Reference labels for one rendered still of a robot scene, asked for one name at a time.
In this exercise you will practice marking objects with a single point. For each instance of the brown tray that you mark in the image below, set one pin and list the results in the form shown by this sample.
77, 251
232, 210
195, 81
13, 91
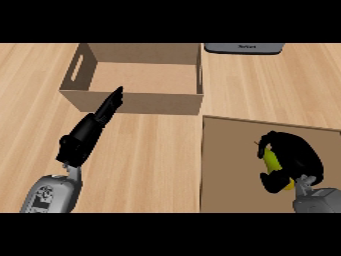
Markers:
270, 166

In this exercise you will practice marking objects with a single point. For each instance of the yellow-green pear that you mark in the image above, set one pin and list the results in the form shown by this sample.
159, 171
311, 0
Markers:
271, 161

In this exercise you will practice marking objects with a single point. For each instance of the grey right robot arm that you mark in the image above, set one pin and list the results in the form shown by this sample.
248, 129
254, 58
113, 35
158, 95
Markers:
322, 196

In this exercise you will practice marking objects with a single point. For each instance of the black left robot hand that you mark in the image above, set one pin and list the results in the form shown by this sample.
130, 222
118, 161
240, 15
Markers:
84, 133

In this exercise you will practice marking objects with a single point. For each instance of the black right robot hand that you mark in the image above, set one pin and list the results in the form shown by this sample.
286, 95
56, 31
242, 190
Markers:
295, 153

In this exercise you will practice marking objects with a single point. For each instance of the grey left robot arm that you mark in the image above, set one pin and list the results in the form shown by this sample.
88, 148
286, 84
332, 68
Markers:
54, 193

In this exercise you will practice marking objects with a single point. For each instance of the dark grey appliance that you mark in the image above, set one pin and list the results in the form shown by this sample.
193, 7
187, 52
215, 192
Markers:
243, 48

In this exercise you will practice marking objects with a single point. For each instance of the open cardboard box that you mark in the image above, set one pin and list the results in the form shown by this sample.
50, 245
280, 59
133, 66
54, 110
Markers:
137, 78

